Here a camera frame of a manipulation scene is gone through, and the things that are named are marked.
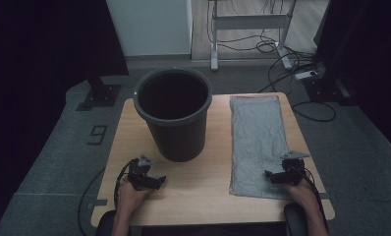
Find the person's left hand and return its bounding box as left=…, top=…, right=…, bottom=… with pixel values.
left=117, top=178, right=152, bottom=214

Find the person's right hand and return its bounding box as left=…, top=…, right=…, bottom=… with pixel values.
left=283, top=181, right=315, bottom=206

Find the white metal stand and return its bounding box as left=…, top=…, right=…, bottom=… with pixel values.
left=207, top=0, right=298, bottom=72

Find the white power strip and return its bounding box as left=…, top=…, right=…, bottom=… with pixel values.
left=294, top=69, right=319, bottom=81

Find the black cable loop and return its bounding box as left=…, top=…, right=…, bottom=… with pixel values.
left=291, top=100, right=337, bottom=123

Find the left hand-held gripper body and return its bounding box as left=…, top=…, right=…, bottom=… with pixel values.
left=128, top=154, right=153, bottom=191

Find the black stand base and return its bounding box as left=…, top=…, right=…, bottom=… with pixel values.
left=303, top=77, right=359, bottom=106
left=75, top=76, right=123, bottom=112

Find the grey plastic trash bag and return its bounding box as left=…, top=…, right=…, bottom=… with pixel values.
left=228, top=94, right=295, bottom=201

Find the tangle of black floor cables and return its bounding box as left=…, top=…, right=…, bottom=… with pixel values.
left=206, top=0, right=319, bottom=94

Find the black curtain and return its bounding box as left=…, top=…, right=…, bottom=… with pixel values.
left=0, top=0, right=130, bottom=230
left=314, top=0, right=391, bottom=158

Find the black chair armrest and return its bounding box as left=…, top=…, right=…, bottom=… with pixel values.
left=94, top=209, right=119, bottom=236
left=283, top=203, right=310, bottom=236

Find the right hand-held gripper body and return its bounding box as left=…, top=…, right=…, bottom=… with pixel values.
left=280, top=150, right=311, bottom=185

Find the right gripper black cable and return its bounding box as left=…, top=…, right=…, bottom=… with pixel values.
left=291, top=165, right=325, bottom=224

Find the black plastic trash bin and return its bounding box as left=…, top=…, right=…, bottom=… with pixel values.
left=133, top=67, right=213, bottom=163

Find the white cabinet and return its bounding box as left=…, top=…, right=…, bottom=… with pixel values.
left=105, top=0, right=194, bottom=57

